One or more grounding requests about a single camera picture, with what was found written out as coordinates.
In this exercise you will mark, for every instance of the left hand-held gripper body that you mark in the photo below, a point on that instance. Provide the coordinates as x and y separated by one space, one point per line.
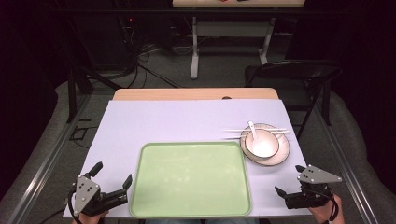
86 190

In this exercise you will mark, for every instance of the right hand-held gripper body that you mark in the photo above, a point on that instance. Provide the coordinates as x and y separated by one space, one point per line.
316 176

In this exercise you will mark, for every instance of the person's left hand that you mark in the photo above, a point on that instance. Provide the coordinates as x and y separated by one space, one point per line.
88 219

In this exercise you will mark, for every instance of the person's right hand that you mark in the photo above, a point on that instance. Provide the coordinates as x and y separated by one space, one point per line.
323 214

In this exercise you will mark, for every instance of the white plate with dark rim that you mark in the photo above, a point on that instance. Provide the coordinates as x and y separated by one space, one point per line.
283 151

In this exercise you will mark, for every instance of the white bowl with dark rim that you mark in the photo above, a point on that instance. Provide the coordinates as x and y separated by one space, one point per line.
267 146

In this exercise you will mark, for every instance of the white ceramic spoon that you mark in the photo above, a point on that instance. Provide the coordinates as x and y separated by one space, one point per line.
252 130

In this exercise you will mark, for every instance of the green plastic tray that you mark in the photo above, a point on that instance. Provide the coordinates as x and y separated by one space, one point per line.
190 180

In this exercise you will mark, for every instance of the white chopstick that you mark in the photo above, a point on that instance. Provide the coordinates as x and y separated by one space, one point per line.
233 130
234 137

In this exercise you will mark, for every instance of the pale lavender table sheet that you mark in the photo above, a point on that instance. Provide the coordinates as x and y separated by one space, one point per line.
171 121

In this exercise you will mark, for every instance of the black metal stand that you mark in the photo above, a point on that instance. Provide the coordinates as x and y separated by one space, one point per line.
72 93

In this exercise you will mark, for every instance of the black folding chair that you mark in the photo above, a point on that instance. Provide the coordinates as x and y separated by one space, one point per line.
295 70

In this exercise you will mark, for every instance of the white-framed desk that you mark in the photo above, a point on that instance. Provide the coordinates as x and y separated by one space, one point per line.
230 29

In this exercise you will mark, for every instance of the aluminium rail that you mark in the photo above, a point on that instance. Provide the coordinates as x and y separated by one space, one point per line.
345 168
46 168

